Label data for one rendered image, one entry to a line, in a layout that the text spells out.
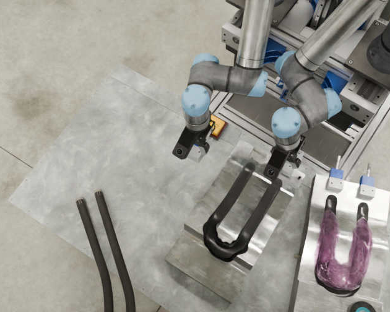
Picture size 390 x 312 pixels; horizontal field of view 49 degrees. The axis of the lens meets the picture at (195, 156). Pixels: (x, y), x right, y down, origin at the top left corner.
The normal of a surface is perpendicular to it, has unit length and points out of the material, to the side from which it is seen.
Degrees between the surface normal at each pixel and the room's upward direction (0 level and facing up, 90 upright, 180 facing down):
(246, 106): 0
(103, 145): 0
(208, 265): 0
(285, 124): 11
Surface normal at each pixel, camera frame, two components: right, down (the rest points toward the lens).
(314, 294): -0.04, -0.36
